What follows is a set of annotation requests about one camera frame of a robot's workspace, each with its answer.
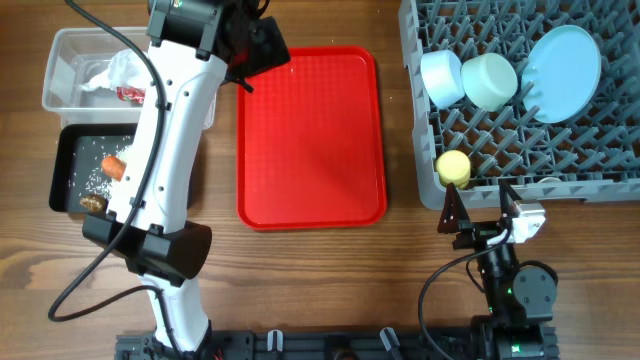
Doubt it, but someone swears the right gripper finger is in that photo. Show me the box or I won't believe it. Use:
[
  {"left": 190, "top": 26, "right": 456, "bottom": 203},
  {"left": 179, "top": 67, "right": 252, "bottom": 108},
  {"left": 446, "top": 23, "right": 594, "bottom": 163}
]
[
  {"left": 437, "top": 183, "right": 470, "bottom": 234},
  {"left": 499, "top": 180, "right": 521, "bottom": 216}
]

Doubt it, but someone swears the brown food scrap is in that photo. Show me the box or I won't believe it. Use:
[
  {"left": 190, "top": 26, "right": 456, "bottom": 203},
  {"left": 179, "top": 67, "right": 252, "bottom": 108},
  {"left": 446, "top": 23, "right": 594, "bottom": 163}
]
[{"left": 79, "top": 194, "right": 107, "bottom": 213}]

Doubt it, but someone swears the light blue bowl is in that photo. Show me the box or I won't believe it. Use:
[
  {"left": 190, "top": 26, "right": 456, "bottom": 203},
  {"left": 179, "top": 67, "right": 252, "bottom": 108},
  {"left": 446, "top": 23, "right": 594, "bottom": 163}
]
[{"left": 420, "top": 50, "right": 465, "bottom": 109}]

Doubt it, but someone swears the light blue plate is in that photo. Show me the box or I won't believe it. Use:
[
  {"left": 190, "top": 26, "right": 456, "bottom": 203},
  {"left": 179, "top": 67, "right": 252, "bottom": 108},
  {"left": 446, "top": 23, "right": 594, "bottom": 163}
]
[{"left": 521, "top": 25, "right": 601, "bottom": 124}]

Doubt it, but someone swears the red candy wrapper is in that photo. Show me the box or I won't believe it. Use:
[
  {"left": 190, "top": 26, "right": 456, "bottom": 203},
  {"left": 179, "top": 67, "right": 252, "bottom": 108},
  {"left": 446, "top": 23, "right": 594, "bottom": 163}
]
[{"left": 116, "top": 87, "right": 145, "bottom": 105}]

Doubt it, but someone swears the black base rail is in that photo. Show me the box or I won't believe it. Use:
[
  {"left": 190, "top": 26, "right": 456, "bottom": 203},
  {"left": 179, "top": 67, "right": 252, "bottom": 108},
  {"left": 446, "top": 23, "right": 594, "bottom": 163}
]
[{"left": 114, "top": 327, "right": 560, "bottom": 360}]

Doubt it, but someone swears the orange carrot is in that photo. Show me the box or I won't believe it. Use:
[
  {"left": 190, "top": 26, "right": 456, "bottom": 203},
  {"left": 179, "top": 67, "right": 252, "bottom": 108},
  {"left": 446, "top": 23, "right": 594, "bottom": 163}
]
[{"left": 101, "top": 155, "right": 126, "bottom": 182}]

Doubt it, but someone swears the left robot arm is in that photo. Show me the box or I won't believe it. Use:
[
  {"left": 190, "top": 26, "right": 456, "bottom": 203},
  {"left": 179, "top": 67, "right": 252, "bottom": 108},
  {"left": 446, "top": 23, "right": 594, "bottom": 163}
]
[{"left": 83, "top": 1, "right": 290, "bottom": 359}]

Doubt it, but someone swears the yellow cup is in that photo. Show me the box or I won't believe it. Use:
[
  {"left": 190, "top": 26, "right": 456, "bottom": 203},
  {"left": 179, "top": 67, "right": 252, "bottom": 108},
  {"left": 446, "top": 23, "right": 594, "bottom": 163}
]
[{"left": 435, "top": 150, "right": 471, "bottom": 189}]

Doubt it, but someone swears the clear plastic bin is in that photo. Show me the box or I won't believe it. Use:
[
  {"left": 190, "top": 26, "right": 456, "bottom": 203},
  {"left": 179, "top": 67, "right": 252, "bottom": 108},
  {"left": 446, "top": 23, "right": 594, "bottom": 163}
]
[{"left": 42, "top": 27, "right": 227, "bottom": 129}]

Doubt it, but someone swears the white napkin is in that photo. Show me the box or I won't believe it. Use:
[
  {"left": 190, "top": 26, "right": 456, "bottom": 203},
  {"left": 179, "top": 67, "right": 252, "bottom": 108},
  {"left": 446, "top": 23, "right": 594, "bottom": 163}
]
[{"left": 80, "top": 49, "right": 152, "bottom": 92}]

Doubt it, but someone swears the green bowl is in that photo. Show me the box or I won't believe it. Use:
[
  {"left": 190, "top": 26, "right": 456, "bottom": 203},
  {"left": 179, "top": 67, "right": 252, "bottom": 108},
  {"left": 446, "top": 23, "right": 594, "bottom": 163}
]
[{"left": 461, "top": 53, "right": 518, "bottom": 112}]

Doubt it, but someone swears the white rice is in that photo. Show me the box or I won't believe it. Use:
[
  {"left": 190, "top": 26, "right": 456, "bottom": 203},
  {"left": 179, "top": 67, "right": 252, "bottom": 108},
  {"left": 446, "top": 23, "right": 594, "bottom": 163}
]
[{"left": 68, "top": 135, "right": 133, "bottom": 200}]

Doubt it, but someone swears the red serving tray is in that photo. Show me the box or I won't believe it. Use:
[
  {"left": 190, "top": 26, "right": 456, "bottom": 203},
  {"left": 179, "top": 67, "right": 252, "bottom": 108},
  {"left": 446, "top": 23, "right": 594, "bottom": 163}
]
[{"left": 236, "top": 46, "right": 387, "bottom": 231}]

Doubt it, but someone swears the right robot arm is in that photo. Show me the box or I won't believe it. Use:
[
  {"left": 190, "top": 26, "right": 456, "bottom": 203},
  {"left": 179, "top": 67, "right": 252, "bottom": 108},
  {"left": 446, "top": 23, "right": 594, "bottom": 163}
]
[{"left": 437, "top": 182, "right": 559, "bottom": 359}]

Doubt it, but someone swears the black tray bin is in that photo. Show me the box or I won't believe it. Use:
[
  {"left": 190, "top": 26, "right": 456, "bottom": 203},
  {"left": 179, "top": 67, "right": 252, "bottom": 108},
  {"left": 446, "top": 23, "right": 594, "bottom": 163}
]
[{"left": 49, "top": 123, "right": 137, "bottom": 214}]

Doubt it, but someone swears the grey dishwasher rack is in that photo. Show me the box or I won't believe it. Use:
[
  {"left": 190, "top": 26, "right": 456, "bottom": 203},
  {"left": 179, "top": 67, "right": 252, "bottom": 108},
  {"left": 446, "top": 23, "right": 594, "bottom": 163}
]
[{"left": 398, "top": 0, "right": 639, "bottom": 209}]

